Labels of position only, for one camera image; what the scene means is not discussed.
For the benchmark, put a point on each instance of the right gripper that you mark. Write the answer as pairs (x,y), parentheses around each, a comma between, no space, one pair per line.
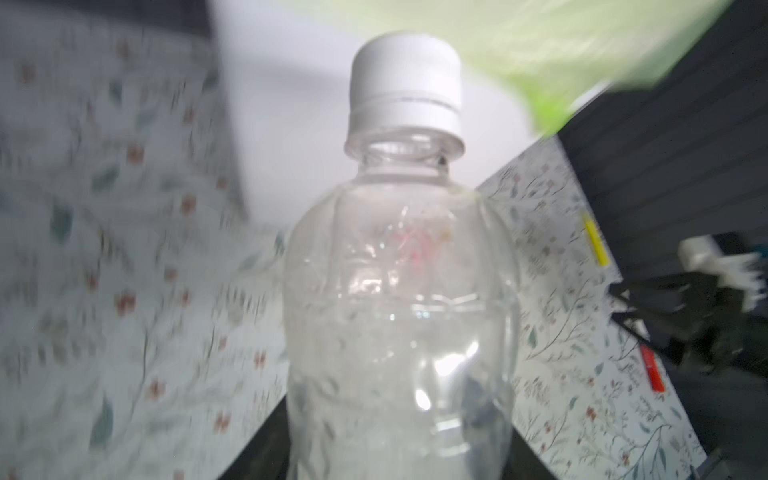
(717,295)

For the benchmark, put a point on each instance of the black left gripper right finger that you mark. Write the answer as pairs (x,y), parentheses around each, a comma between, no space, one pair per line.
(524,464)

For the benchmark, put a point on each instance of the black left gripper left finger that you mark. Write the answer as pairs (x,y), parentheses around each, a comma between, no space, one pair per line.
(267,455)

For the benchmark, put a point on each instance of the clear crushed bottle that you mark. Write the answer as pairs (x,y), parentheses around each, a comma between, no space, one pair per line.
(400,295)

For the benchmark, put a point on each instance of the green bin liner bag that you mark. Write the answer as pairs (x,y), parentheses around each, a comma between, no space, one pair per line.
(552,53)

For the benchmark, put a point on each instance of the white plastic bin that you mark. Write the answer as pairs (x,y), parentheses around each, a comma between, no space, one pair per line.
(285,73)

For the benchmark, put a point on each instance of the red pen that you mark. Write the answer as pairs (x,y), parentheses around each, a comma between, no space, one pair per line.
(651,368)

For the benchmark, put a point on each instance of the yellow highlighter pen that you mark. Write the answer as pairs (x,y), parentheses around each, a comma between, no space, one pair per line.
(601,254)

